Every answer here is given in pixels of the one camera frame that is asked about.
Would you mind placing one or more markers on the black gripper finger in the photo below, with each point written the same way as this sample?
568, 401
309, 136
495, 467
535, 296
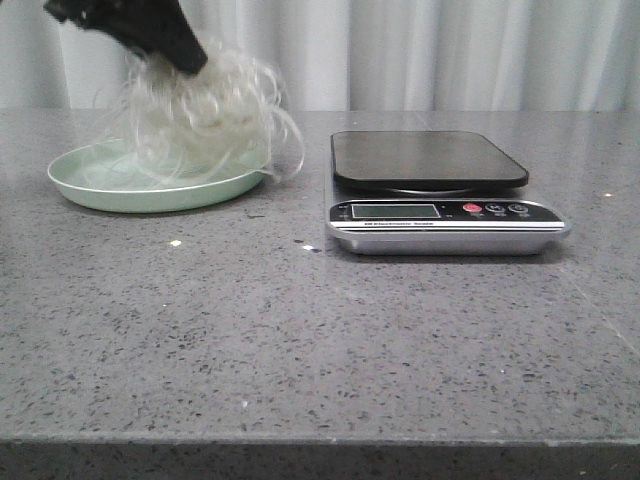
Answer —
144, 27

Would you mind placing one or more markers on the white vermicelli noodle bundle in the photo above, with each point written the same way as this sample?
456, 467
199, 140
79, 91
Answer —
186, 128

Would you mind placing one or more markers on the pale green plate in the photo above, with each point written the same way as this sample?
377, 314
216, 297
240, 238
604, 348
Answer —
107, 176

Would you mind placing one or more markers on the white pleated curtain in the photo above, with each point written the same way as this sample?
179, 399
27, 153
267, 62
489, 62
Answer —
438, 55

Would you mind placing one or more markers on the silver black kitchen scale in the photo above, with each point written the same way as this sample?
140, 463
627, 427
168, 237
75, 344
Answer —
432, 193

